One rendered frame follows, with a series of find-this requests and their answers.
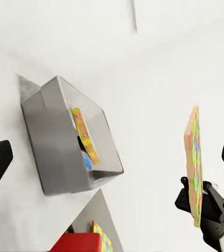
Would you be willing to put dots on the toy box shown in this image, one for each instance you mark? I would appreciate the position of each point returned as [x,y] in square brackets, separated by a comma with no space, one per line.
[54,139]

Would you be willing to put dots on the desk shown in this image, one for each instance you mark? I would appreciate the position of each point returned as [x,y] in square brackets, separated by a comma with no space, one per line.
[31,221]

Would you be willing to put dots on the painting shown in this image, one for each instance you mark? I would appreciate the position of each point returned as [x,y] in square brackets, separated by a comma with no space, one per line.
[150,14]

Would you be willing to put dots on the jigsaw puzzle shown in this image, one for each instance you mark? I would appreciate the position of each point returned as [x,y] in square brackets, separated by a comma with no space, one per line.
[194,165]
[106,243]

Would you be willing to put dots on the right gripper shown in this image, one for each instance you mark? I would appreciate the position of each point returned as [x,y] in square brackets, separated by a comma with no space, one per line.
[212,213]

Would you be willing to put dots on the board game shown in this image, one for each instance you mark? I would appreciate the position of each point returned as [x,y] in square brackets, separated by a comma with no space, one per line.
[85,155]
[84,135]

